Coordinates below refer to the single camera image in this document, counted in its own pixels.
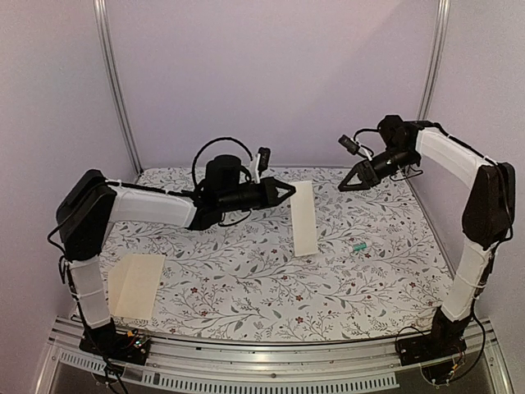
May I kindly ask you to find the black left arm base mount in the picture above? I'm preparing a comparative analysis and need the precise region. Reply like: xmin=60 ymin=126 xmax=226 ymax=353
xmin=79 ymin=320 xmax=151 ymax=365

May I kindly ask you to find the cream paper envelope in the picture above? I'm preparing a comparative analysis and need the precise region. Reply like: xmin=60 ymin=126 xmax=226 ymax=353
xmin=107 ymin=254 xmax=165 ymax=321

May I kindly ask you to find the right aluminium frame post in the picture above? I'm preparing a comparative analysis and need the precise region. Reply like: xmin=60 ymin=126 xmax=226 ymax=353
xmin=414 ymin=0 xmax=451 ymax=120

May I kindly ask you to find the front aluminium rail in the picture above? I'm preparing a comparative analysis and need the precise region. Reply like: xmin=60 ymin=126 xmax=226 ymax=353
xmin=34 ymin=318 xmax=518 ymax=393

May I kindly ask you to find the cream letter paper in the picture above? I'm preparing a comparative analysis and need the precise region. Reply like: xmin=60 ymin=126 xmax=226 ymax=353
xmin=290 ymin=181 xmax=318 ymax=257

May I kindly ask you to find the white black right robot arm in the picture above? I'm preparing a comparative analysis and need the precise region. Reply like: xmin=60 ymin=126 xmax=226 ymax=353
xmin=338 ymin=115 xmax=515 ymax=324

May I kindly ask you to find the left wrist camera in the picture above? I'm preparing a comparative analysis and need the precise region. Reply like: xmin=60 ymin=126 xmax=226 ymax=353
xmin=249 ymin=147 xmax=271 ymax=184

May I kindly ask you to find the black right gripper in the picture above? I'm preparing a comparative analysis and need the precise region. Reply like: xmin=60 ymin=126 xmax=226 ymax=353
xmin=339 ymin=146 xmax=417 ymax=192

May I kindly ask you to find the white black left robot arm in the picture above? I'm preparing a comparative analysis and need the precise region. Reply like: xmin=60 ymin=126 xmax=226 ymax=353
xmin=51 ymin=149 xmax=296 ymax=356

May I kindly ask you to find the green white glue stick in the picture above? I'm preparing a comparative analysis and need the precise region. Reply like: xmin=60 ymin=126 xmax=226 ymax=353
xmin=353 ymin=242 xmax=367 ymax=251

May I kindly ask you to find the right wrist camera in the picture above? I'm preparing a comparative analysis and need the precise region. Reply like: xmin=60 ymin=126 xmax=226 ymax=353
xmin=338 ymin=135 xmax=373 ymax=161

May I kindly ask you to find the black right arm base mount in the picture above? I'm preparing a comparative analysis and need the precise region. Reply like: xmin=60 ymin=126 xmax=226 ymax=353
xmin=395 ymin=323 xmax=467 ymax=386

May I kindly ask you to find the aluminium frame post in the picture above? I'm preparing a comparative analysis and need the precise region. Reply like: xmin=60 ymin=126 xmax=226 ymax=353
xmin=414 ymin=0 xmax=451 ymax=120
xmin=93 ymin=0 xmax=143 ymax=176

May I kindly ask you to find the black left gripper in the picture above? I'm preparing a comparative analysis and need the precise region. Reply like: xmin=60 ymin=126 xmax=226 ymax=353
xmin=220 ymin=176 xmax=296 ymax=213

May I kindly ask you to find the left aluminium frame post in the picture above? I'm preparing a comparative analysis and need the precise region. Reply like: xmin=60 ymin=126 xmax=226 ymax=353
xmin=93 ymin=0 xmax=143 ymax=176

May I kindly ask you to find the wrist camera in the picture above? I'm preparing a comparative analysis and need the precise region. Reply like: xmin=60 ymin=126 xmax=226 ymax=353
xmin=338 ymin=135 xmax=373 ymax=161
xmin=249 ymin=147 xmax=271 ymax=184

